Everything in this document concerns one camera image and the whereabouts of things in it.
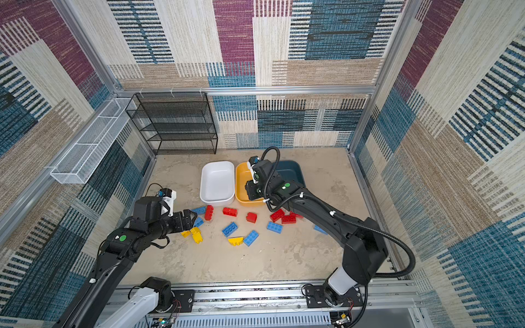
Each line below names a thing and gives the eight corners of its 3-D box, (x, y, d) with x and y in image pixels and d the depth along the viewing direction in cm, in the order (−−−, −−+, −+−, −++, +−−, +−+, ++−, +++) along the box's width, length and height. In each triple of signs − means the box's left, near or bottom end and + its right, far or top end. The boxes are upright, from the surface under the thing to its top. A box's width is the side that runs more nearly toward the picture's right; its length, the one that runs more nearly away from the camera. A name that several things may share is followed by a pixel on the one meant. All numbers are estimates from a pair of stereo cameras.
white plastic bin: (196, 206, 100) (193, 200, 95) (206, 166, 116) (203, 159, 111) (234, 206, 100) (233, 199, 95) (238, 166, 116) (237, 159, 111)
